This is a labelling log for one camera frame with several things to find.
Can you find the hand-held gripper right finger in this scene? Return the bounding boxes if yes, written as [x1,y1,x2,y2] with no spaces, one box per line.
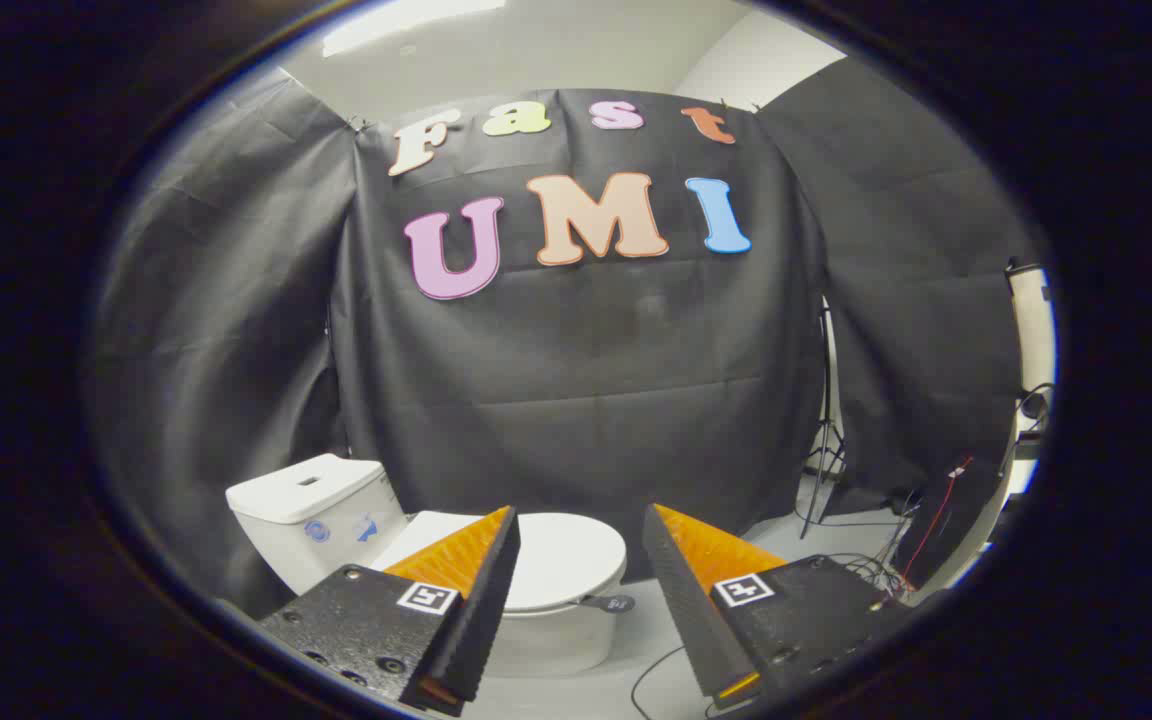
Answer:
[642,503,917,713]

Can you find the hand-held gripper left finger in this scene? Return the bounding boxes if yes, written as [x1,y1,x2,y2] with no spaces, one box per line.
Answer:
[256,505,522,718]

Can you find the white toilet lid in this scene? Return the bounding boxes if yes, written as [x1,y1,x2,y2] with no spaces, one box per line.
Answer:
[369,510,637,615]

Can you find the white toilet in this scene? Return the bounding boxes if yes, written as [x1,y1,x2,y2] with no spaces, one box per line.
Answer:
[226,453,629,679]

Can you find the black light stand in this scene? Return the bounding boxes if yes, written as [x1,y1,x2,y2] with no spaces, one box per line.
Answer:
[799,298,849,541]

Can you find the black backdrop cloth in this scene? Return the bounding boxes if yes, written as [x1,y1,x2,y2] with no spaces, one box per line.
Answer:
[86,70,1037,621]

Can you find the black panel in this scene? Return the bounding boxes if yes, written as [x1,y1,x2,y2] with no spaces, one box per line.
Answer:
[894,455,1009,593]

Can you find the black floor cable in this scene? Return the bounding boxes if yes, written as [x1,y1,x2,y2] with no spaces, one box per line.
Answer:
[630,644,719,720]

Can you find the tangled cable bundle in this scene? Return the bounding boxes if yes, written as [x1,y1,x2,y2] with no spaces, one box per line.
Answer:
[794,480,929,603]

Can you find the red cable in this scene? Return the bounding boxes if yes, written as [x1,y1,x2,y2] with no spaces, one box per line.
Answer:
[899,458,974,583]

